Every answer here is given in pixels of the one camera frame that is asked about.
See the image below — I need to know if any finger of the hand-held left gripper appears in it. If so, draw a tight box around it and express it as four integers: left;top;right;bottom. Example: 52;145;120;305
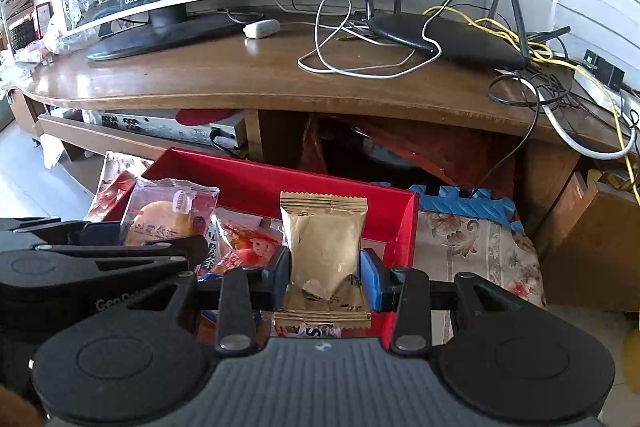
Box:
30;236;209;272
0;217;127;250

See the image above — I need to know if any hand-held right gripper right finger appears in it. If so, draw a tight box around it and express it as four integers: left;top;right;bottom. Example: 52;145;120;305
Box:
359;248;546;354

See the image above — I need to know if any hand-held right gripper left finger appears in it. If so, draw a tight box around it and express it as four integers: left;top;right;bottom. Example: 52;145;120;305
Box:
107;249;292;354

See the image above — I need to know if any clear pastry packet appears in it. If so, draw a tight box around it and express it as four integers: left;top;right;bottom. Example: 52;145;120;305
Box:
121;177;221;248

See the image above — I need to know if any red printed snack packet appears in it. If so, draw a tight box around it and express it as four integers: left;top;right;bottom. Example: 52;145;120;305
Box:
212;207;286;280

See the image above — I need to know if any tan snack packet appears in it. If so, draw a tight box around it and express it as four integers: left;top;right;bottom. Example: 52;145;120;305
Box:
272;191;373;330

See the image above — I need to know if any purple white snack packet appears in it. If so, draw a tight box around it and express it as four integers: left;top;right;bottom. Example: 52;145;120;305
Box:
272;324;346;339

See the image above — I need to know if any red cardboard box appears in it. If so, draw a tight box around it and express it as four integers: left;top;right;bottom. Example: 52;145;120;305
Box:
97;147;420;349

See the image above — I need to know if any white plastic bag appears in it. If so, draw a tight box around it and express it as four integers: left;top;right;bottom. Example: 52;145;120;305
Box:
37;134;66;170

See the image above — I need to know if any blue foam mat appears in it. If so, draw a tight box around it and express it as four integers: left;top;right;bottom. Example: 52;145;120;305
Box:
372;181;518;233

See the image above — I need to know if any silver audio amplifier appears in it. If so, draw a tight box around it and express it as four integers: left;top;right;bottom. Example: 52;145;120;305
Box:
47;107;248;150

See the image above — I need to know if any red paddle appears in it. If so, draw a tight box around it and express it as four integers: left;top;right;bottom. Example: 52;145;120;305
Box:
177;108;246;128

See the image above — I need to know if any wooden television stand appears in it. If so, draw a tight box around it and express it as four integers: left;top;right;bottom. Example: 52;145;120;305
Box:
0;0;640;253

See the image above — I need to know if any clear plastic bag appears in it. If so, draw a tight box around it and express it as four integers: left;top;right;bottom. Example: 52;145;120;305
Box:
45;19;98;55

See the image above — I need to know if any small framed certificate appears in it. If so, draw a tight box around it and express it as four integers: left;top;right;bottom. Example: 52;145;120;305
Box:
35;2;53;40

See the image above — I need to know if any brown cardboard box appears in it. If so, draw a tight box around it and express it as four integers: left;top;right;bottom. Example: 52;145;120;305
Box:
530;172;640;314

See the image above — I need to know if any white adapter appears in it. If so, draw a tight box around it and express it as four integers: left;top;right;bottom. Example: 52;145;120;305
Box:
243;19;281;39

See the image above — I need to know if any gold ribbon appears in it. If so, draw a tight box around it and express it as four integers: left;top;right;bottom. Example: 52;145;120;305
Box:
587;167;633;188

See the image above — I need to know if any white power strip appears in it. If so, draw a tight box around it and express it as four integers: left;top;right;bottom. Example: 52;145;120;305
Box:
572;64;640;128

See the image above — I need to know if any black power adapter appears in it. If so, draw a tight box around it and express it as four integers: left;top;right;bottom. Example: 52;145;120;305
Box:
584;48;626;88

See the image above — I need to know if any thin white cable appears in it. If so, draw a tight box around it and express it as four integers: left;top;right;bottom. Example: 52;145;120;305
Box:
297;0;444;80

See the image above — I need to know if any black cable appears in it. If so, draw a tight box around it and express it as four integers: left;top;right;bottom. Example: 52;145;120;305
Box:
470;69;545;200

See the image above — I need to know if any thick white cable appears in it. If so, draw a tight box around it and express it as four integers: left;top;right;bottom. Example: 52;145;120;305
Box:
542;102;636;160

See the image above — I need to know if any yellow cable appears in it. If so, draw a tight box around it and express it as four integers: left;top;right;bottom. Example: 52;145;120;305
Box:
424;0;640;208

